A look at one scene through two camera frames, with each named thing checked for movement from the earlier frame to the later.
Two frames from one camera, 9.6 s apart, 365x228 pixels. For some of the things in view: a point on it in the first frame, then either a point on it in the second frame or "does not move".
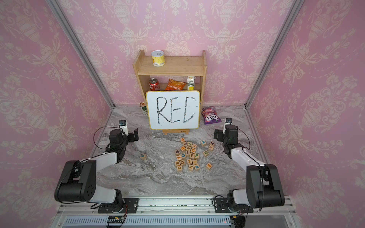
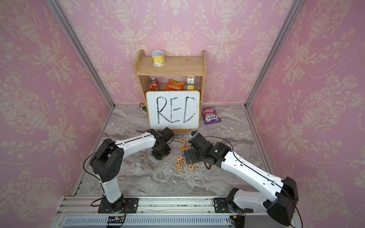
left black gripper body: x=130 y=138 to x=163 y=152
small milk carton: x=191 y=82 does not move
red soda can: x=154 y=84 does not move
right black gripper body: x=221 y=134 to x=195 y=157
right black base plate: x=221 y=204 does not move
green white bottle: x=143 y=107 does not move
